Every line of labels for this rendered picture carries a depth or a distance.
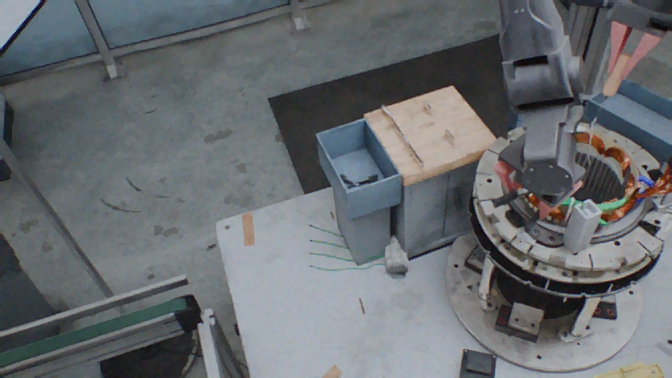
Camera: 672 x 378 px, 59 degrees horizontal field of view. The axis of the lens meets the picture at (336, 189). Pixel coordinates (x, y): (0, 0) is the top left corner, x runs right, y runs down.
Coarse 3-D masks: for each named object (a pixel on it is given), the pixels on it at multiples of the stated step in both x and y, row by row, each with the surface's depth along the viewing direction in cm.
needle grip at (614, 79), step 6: (624, 54) 80; (618, 60) 80; (624, 60) 80; (618, 66) 81; (624, 66) 80; (612, 72) 81; (618, 72) 81; (612, 78) 82; (618, 78) 81; (606, 84) 83; (612, 84) 82; (618, 84) 82; (606, 90) 83; (612, 90) 82
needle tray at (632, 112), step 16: (624, 80) 121; (624, 96) 123; (640, 96) 120; (656, 96) 117; (592, 112) 118; (608, 112) 115; (624, 112) 120; (640, 112) 119; (656, 112) 119; (608, 128) 117; (624, 128) 114; (640, 128) 111; (656, 128) 116; (640, 144) 113; (656, 144) 110; (656, 160) 114
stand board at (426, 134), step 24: (432, 96) 121; (456, 96) 121; (384, 120) 118; (408, 120) 118; (432, 120) 117; (456, 120) 116; (480, 120) 116; (384, 144) 114; (432, 144) 113; (456, 144) 112; (480, 144) 112; (408, 168) 109; (432, 168) 109
